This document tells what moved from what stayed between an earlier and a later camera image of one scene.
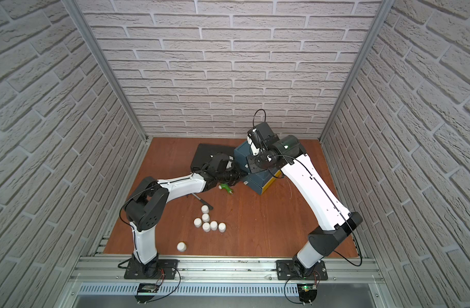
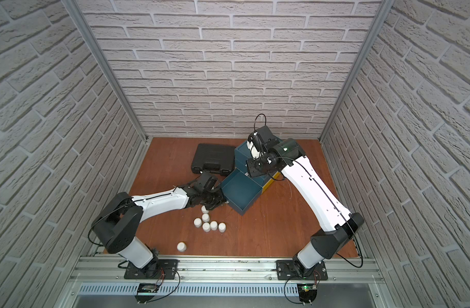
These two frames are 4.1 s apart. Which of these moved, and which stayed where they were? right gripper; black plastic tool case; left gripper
Moved: left gripper
Stayed: black plastic tool case; right gripper
